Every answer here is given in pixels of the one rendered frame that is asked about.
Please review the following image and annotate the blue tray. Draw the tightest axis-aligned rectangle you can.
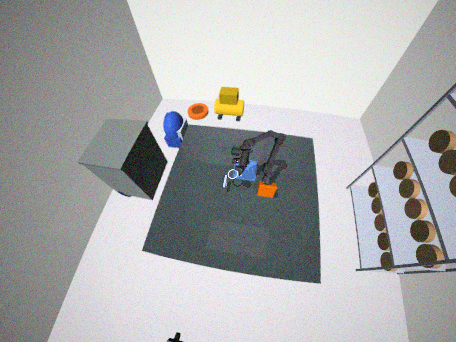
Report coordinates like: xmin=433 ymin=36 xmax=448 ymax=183
xmin=233 ymin=160 xmax=257 ymax=181

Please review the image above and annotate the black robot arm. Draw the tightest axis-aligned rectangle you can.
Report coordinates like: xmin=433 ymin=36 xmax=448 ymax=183
xmin=231 ymin=130 xmax=286 ymax=185

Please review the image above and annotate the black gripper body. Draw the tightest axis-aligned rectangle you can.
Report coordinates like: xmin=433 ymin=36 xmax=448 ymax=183
xmin=234 ymin=157 xmax=250 ymax=173

